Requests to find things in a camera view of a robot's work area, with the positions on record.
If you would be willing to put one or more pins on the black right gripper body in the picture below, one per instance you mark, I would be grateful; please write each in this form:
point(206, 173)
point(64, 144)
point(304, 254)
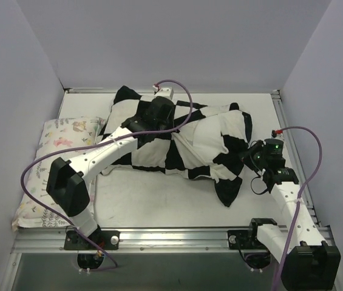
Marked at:
point(247, 154)

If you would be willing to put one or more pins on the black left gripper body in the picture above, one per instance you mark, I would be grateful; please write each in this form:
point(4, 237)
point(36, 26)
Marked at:
point(165, 105)

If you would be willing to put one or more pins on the black white checkered pillowcase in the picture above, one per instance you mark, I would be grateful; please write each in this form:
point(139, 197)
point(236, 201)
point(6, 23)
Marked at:
point(207, 145)

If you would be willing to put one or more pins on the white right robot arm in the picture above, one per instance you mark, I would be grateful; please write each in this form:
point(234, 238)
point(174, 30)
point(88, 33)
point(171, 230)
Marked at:
point(306, 260)

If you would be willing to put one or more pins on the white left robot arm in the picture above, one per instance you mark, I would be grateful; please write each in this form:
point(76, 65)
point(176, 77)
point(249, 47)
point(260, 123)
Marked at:
point(68, 180)

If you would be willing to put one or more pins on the animal print pillow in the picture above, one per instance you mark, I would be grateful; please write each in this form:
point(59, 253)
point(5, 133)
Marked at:
point(38, 209)

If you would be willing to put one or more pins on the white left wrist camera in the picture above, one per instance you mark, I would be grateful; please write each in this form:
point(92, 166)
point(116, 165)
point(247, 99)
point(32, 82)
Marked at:
point(165, 92)

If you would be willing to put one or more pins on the aluminium back frame rail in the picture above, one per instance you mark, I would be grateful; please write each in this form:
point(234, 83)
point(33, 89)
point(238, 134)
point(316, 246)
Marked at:
point(143, 91)

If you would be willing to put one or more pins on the aluminium frame rail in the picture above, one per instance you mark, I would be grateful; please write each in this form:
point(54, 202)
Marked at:
point(250, 205)
point(153, 241)
point(143, 91)

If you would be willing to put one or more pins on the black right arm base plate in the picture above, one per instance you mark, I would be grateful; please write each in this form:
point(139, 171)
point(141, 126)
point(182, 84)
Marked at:
point(243, 239)

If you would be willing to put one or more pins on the aluminium right frame rail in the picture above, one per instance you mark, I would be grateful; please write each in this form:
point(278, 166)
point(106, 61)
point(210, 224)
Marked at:
point(250, 205)

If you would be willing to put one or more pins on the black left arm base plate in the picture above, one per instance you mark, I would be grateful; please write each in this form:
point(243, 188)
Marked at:
point(107, 239)

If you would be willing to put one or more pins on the aluminium front frame rail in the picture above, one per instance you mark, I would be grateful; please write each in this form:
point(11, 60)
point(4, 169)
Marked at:
point(153, 241)

